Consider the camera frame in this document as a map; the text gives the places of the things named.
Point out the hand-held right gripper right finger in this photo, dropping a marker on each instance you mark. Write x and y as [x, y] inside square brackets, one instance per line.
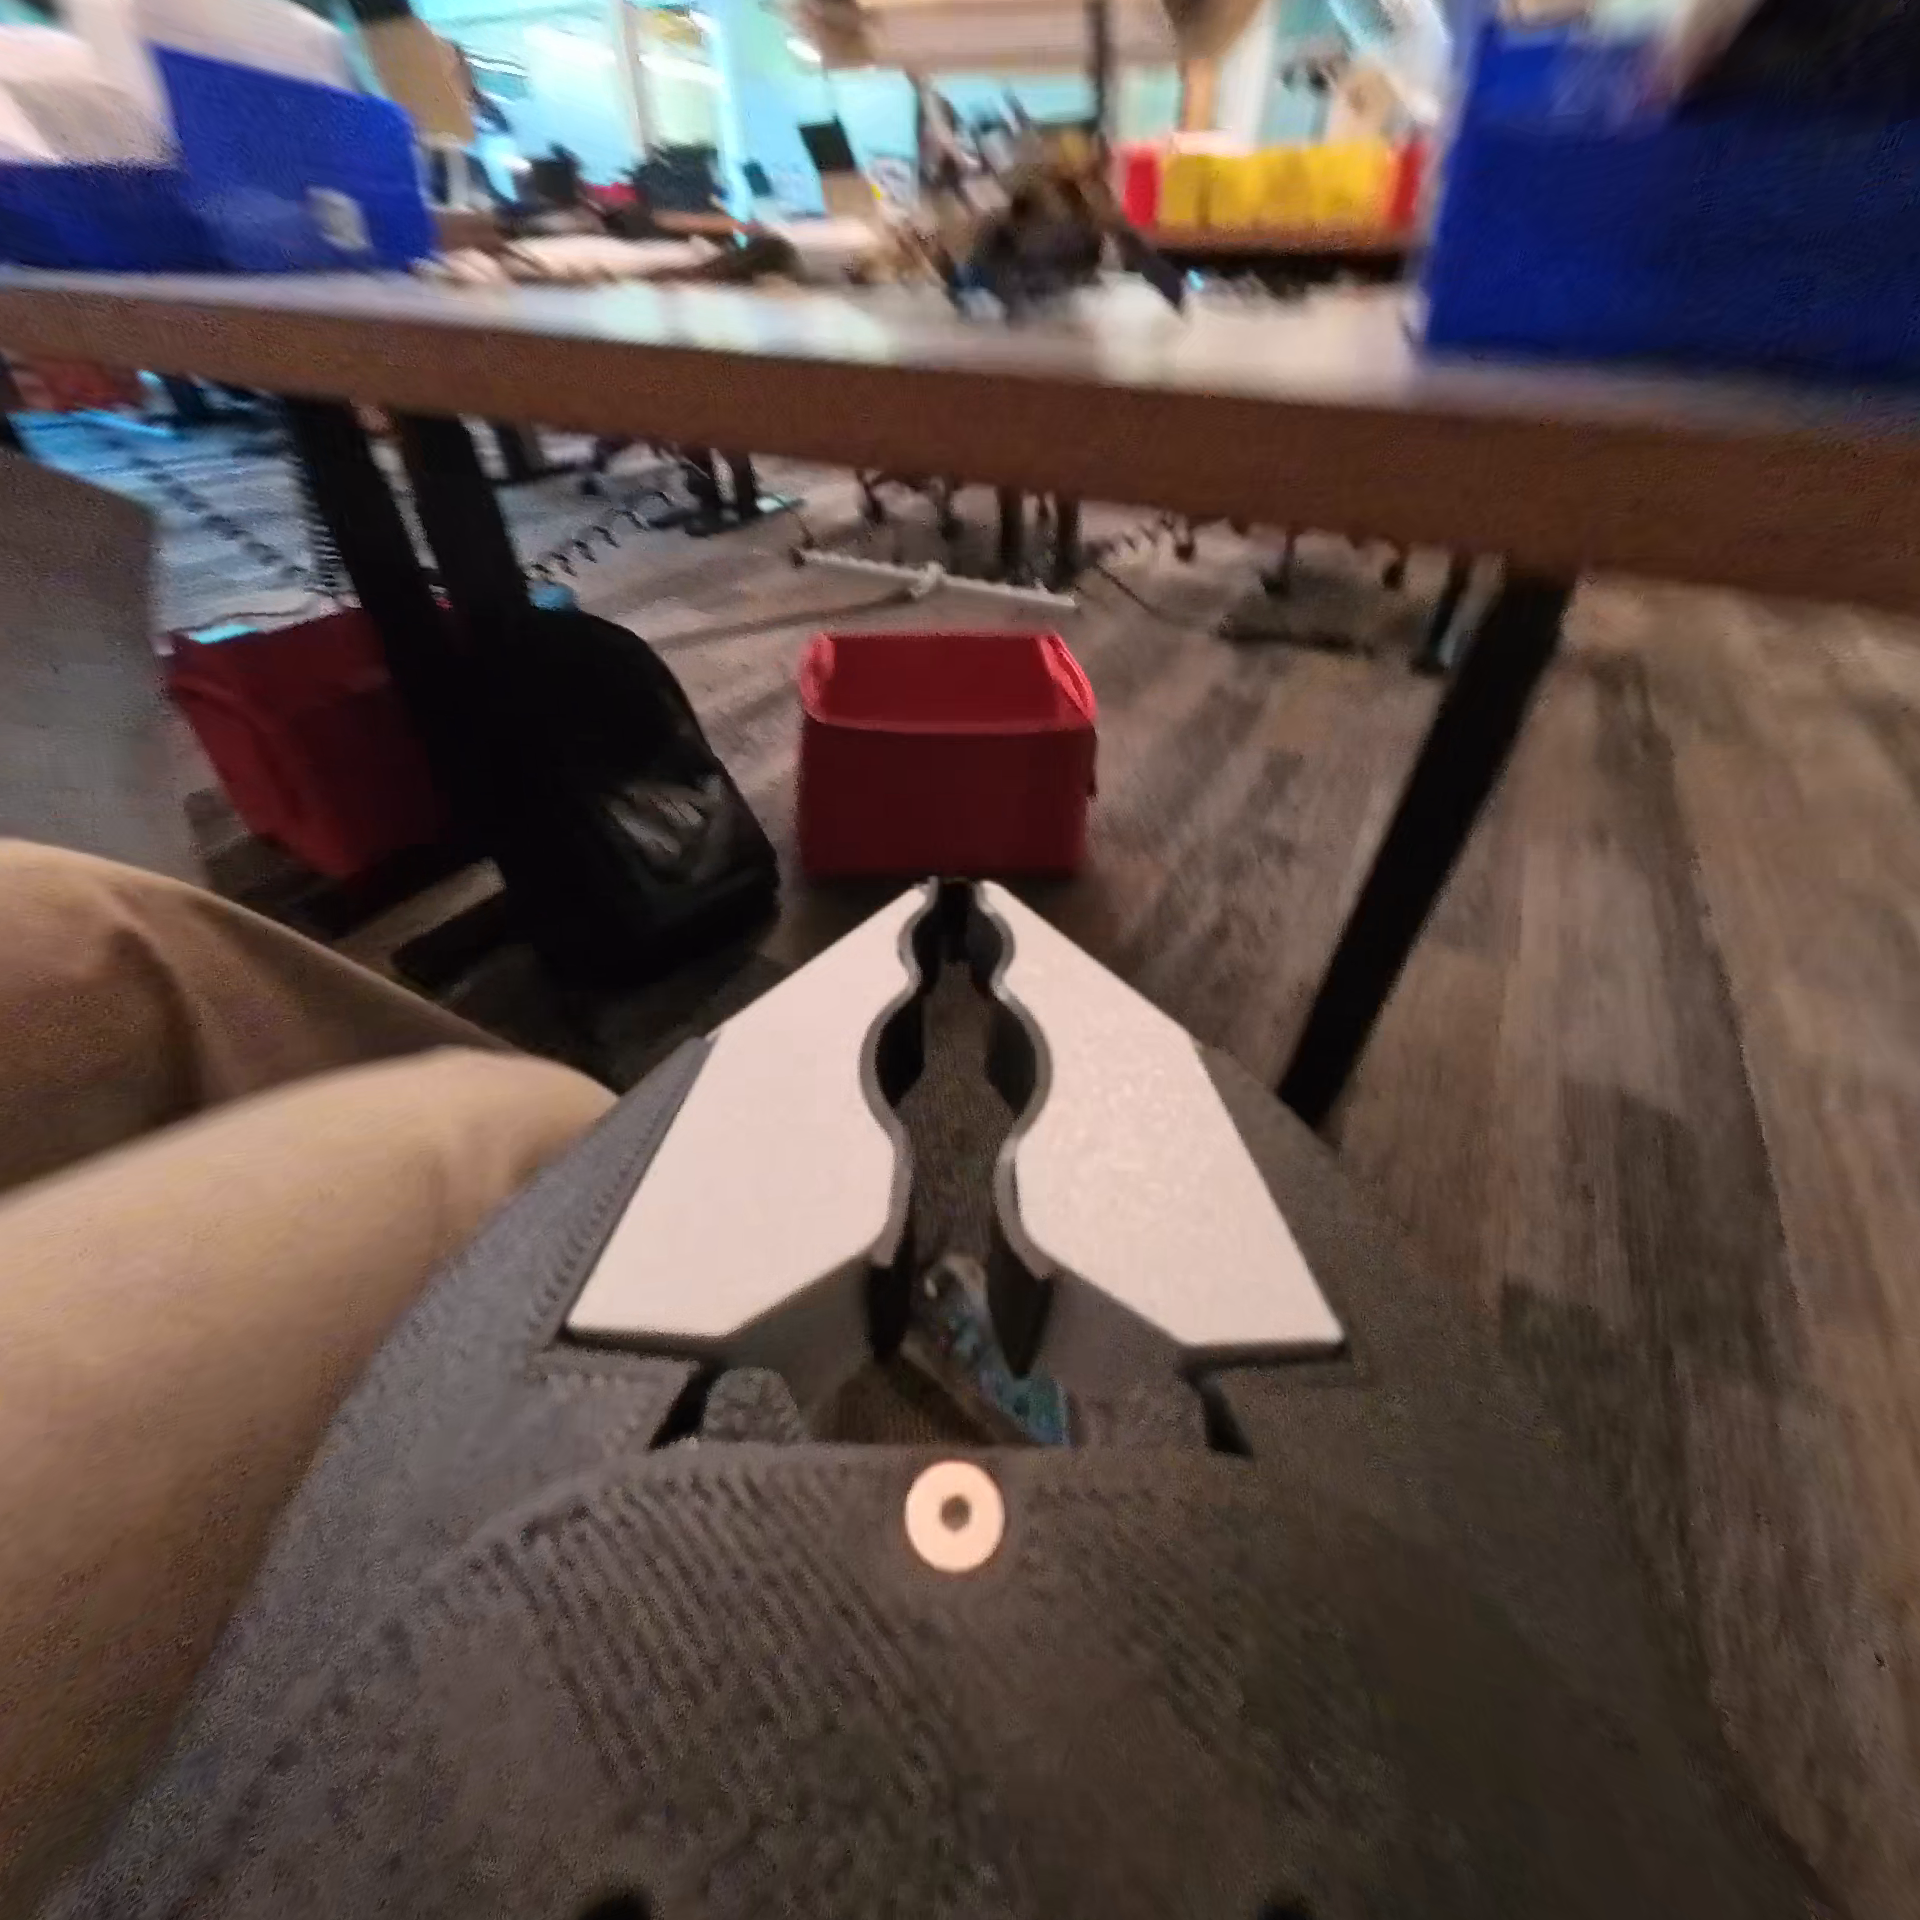
[1156, 1186]

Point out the dark lego model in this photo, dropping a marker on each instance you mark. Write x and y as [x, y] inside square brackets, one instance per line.
[1050, 241]

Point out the grey panel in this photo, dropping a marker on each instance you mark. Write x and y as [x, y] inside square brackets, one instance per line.
[77, 676]

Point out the dark blue object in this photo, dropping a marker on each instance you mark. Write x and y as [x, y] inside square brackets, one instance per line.
[968, 1350]

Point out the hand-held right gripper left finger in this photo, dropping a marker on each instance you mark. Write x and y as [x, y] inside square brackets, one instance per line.
[750, 1171]

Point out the black backpack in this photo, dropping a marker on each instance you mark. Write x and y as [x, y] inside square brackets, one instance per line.
[630, 810]

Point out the red plastic bin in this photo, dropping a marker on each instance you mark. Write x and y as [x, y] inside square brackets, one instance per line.
[300, 734]

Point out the blue plastic bin white label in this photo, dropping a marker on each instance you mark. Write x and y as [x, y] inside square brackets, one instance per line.
[284, 166]

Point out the red fabric bin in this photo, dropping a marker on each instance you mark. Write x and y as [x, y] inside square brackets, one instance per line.
[937, 780]

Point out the person's leg in tan pants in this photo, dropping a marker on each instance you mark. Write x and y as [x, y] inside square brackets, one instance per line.
[225, 1350]
[181, 975]

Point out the white rod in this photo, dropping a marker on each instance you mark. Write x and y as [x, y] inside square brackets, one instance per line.
[932, 580]

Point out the black table leg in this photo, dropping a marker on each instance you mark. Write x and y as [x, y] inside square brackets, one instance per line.
[406, 601]
[1425, 839]

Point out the row of yellow bins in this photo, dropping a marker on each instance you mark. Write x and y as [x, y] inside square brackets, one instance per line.
[1276, 189]

